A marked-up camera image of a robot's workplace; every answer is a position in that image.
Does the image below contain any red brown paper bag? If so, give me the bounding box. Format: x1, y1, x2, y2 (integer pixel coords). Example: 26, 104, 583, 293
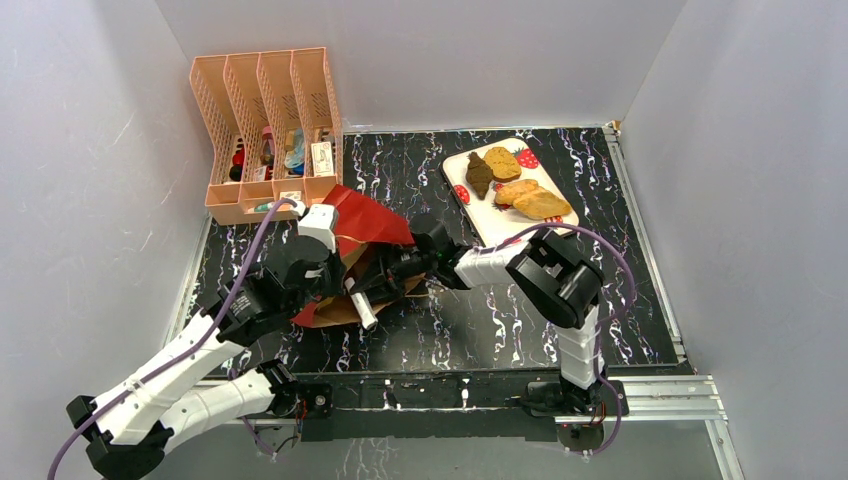
292, 185, 414, 328

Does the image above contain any brown twisted fake bread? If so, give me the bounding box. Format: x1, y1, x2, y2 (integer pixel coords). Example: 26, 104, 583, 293
465, 152, 494, 200

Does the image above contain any long yellow fake bread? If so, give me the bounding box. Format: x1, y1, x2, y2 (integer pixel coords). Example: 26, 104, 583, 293
494, 179, 539, 206

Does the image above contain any round yellow fake bread slice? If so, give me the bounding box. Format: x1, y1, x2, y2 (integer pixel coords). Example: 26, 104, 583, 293
483, 146, 522, 183

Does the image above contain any oval yellow fake bread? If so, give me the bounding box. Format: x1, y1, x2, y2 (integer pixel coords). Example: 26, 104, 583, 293
512, 188, 573, 220

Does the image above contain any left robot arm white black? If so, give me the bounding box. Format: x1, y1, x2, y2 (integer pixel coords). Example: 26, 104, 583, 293
66, 233, 345, 479

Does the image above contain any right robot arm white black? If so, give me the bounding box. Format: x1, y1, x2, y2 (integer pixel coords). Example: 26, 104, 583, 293
345, 214, 605, 416

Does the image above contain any strawberry print cutting board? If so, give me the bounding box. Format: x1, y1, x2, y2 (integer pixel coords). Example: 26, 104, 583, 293
441, 138, 579, 247

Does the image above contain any small green white tube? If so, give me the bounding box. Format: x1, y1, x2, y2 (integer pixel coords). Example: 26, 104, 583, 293
252, 202, 277, 213

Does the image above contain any small white label box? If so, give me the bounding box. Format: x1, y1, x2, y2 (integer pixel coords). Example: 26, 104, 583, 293
279, 191, 302, 202

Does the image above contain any blue packet in organizer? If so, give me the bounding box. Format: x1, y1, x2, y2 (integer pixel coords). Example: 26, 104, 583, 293
283, 128, 305, 177

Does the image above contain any white card box in organizer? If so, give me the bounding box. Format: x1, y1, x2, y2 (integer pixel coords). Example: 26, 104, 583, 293
311, 141, 336, 177

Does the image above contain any pink brown bottle in organizer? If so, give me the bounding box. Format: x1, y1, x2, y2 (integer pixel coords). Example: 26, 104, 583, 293
259, 126, 275, 167

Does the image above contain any red dark bottle in organizer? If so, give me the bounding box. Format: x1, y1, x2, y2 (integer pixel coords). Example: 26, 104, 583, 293
228, 147, 245, 182

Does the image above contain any pink plastic file organizer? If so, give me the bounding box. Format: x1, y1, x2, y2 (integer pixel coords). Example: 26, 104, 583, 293
189, 47, 344, 225

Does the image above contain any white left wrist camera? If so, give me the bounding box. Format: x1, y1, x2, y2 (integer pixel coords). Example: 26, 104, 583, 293
297, 203, 339, 253

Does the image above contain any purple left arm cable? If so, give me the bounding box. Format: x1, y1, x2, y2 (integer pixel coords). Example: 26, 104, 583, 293
46, 197, 307, 480

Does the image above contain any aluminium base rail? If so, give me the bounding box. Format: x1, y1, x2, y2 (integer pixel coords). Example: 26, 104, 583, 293
251, 368, 727, 421

